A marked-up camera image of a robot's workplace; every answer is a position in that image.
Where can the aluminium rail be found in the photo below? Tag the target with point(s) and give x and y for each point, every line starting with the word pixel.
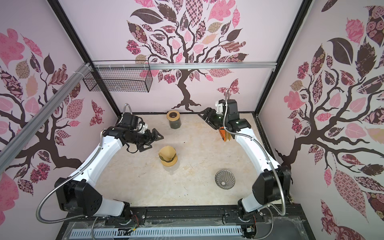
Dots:
pixel 190 66
pixel 12 149

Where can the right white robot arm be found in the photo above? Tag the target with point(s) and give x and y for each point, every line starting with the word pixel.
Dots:
pixel 273 180

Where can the black wire basket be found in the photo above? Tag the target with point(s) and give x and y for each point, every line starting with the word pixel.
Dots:
pixel 119 76

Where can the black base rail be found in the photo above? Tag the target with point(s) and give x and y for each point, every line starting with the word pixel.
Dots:
pixel 266 224

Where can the rear aluminium rail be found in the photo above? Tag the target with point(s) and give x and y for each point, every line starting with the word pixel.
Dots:
pixel 190 66

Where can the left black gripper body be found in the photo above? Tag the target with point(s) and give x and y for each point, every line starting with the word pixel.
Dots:
pixel 139 138

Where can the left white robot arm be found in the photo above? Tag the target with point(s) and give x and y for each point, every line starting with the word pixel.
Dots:
pixel 77 194

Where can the white slotted cable duct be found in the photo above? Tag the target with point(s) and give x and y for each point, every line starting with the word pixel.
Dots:
pixel 167 232

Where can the grey glass measuring cup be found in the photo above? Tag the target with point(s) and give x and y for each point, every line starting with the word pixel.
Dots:
pixel 175 124

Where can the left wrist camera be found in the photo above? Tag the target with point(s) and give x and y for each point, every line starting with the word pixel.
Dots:
pixel 132 123

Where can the grey glass dripper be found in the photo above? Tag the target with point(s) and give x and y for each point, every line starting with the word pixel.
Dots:
pixel 225 179

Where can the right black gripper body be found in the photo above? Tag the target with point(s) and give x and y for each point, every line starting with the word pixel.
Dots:
pixel 215 120

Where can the left aluminium rail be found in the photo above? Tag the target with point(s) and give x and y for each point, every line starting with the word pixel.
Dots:
pixel 12 149

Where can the orange coffee filter pack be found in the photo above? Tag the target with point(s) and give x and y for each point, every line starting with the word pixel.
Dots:
pixel 226 137

